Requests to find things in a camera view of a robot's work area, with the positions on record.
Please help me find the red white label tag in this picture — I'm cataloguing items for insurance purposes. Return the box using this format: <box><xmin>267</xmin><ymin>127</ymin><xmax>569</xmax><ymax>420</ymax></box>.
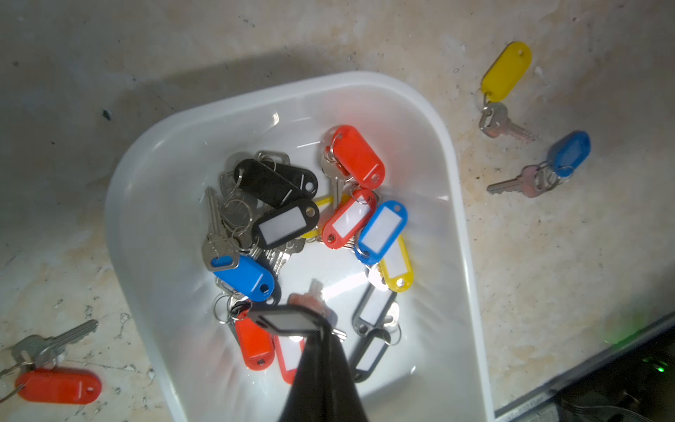
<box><xmin>322</xmin><ymin>189</ymin><xmax>377</xmax><ymax>250</ymax></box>

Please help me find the aluminium front rail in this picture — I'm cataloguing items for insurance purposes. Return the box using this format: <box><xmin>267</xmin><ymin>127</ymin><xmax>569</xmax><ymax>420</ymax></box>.
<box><xmin>495</xmin><ymin>313</ymin><xmax>674</xmax><ymax>421</ymax></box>

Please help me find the blue white label tag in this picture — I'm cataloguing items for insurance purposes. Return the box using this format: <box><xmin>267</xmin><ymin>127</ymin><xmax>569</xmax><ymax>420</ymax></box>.
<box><xmin>355</xmin><ymin>200</ymin><xmax>408</xmax><ymax>266</ymax></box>

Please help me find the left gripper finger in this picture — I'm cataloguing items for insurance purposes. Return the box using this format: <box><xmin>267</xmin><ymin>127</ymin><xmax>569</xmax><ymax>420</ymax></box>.
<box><xmin>248</xmin><ymin>304</ymin><xmax>367</xmax><ymax>421</ymax></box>

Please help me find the blue tag in box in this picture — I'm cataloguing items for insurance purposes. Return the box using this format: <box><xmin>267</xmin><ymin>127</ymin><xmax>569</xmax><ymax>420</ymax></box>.
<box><xmin>211</xmin><ymin>256</ymin><xmax>275</xmax><ymax>302</ymax></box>

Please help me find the red tag at bottom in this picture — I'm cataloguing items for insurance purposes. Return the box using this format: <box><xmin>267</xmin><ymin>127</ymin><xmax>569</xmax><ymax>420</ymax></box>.
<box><xmin>235</xmin><ymin>311</ymin><xmax>275</xmax><ymax>371</ymax></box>

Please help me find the blue tag key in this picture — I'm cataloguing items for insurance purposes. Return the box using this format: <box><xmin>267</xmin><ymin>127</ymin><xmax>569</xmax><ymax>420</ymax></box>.
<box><xmin>486</xmin><ymin>131</ymin><xmax>592</xmax><ymax>199</ymax></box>

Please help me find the black frame tag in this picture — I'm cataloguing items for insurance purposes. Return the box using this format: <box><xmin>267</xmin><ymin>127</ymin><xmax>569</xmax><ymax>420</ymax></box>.
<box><xmin>349</xmin><ymin>329</ymin><xmax>391</xmax><ymax>383</ymax></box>

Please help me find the yellow tag key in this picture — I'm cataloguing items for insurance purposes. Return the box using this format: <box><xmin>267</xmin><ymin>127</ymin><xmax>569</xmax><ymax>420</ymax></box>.
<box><xmin>479</xmin><ymin>41</ymin><xmax>536</xmax><ymax>143</ymax></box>

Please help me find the white plastic storage box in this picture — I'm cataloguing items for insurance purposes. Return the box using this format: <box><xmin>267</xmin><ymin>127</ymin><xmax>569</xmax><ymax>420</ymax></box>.
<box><xmin>104</xmin><ymin>70</ymin><xmax>496</xmax><ymax>422</ymax></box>

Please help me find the black tag in box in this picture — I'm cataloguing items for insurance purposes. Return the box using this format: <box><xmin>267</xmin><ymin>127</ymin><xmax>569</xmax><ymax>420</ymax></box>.
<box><xmin>234</xmin><ymin>158</ymin><xmax>318</xmax><ymax>209</ymax></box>

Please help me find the red tag key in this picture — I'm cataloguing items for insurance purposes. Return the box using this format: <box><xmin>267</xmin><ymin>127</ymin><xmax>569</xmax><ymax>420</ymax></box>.
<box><xmin>1</xmin><ymin>319</ymin><xmax>102</xmax><ymax>405</ymax></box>

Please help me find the yellow tag in box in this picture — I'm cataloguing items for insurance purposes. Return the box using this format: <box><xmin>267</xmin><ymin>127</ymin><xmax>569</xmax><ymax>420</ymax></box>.
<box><xmin>379</xmin><ymin>235</ymin><xmax>414</xmax><ymax>293</ymax></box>

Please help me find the red tag in box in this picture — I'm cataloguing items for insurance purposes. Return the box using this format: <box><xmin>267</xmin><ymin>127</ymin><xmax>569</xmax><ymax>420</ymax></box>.
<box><xmin>324</xmin><ymin>125</ymin><xmax>386</xmax><ymax>190</ymax></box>

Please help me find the black white label tag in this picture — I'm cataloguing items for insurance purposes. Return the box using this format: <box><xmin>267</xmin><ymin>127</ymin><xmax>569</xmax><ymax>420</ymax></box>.
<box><xmin>251</xmin><ymin>199</ymin><xmax>320</xmax><ymax>250</ymax></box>

